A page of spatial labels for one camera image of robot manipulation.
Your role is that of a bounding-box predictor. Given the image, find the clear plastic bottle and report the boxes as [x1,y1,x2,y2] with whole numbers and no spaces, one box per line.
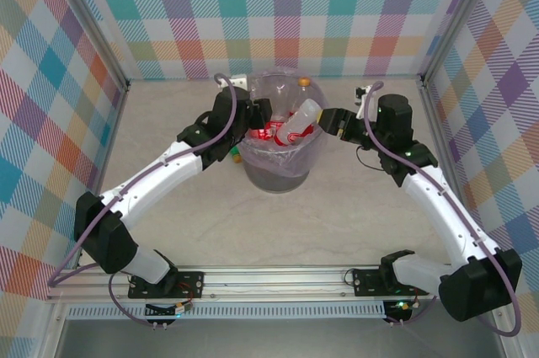
[271,82,291,113]

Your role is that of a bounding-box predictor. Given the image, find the grey round bin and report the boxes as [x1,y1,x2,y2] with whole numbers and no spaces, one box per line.
[237,71,332,194]

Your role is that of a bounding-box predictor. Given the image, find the right small controller board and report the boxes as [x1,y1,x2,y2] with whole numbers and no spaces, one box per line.
[383,298,422,328]

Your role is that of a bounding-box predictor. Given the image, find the small controller board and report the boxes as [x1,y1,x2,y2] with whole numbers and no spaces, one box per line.
[383,298,422,328]
[144,301,195,332]

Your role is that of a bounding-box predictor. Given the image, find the left small controller board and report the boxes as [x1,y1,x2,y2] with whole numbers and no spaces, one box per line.
[144,301,195,332]

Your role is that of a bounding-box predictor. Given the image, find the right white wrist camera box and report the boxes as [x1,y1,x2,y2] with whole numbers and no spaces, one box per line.
[355,84,376,120]

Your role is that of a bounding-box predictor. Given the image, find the right aluminium side rail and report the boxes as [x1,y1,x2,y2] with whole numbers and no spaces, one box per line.
[416,77,485,266]

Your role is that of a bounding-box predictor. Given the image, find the aluminium side rail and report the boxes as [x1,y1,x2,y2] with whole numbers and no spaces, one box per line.
[73,82,131,270]
[416,77,485,266]

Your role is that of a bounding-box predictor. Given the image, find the right aluminium frame post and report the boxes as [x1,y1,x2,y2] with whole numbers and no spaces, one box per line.
[419,0,502,88]

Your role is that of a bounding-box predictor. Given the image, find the aluminium frame post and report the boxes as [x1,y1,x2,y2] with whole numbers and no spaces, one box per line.
[419,0,502,88]
[44,0,131,92]

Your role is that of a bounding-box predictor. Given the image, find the left aluminium side rail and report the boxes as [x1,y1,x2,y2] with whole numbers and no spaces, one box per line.
[73,82,131,270]

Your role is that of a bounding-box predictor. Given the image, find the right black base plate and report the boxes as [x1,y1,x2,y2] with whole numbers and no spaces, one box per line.
[351,267,430,297]

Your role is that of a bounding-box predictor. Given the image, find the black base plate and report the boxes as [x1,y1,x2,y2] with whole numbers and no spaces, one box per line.
[128,271,205,300]
[351,267,430,297]

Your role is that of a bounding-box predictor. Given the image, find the long aluminium mounting rail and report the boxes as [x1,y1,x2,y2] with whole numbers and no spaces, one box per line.
[45,264,511,304]

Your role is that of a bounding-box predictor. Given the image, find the left aluminium frame post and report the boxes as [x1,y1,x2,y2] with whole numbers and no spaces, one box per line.
[44,0,131,92]

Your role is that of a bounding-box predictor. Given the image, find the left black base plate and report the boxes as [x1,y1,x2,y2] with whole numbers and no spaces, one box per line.
[128,271,205,300]

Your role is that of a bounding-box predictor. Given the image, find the white slotted cable duct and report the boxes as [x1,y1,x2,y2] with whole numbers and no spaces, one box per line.
[67,301,387,320]

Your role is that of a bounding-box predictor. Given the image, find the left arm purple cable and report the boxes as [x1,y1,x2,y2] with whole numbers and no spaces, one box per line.
[48,73,237,329]

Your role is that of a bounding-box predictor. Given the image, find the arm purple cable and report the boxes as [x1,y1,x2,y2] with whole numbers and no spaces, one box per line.
[364,82,523,338]
[48,73,237,329]

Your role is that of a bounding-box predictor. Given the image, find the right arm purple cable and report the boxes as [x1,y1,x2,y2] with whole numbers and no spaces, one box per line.
[364,82,523,338]

